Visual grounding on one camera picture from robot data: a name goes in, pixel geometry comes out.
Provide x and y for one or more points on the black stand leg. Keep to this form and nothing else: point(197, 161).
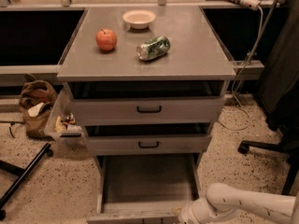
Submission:
point(21, 174)

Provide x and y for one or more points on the black office chair base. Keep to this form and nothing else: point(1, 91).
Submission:
point(289, 144)

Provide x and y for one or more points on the white bowl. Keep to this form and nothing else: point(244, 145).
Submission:
point(139, 18)

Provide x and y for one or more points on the grey middle drawer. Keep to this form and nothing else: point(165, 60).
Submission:
point(147, 138)

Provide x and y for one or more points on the grey drawer cabinet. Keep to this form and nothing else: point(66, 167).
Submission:
point(195, 53)

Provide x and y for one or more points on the grey bottom drawer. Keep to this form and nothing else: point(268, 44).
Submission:
point(144, 189)

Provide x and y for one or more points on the grey drawer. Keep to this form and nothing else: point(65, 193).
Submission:
point(145, 102)
point(144, 189)
point(147, 138)

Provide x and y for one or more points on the green crushed soda can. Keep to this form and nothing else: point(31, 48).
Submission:
point(153, 48)

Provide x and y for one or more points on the grey top drawer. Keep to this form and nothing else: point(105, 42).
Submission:
point(145, 102)

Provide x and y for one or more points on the red apple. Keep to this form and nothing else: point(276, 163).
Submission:
point(106, 39)

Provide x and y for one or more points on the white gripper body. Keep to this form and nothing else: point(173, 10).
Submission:
point(189, 213)

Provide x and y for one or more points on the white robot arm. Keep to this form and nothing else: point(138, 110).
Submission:
point(222, 203)

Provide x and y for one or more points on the brown paper bag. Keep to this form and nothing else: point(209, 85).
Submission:
point(36, 102)

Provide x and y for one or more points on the clear plastic bin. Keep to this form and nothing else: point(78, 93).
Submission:
point(61, 125)

